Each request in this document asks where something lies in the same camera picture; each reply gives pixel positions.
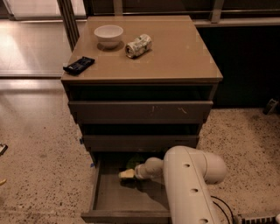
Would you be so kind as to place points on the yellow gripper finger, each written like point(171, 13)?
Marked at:
point(128, 174)

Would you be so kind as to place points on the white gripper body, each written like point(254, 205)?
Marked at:
point(140, 171)

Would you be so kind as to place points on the green rice chip bag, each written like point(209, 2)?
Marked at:
point(134, 161)

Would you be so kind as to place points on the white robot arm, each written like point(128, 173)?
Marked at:
point(187, 173)

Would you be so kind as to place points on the open bottom drawer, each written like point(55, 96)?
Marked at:
point(131, 201)

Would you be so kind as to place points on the middle drawer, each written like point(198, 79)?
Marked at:
point(137, 143)

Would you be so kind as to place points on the top drawer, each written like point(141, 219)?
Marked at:
point(140, 112)

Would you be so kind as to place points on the brown drawer cabinet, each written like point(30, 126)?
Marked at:
point(177, 68)

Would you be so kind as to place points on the black snack bar packet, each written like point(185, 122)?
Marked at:
point(79, 65)

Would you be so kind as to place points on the crushed white green can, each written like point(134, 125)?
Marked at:
point(139, 46)

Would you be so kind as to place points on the dark object floor left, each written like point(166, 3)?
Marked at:
point(3, 148)

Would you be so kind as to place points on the white bowl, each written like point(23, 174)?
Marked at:
point(109, 36)

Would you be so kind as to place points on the grey power strip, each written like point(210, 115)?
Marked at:
point(238, 219)

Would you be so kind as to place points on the grey object floor right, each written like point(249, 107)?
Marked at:
point(271, 106)

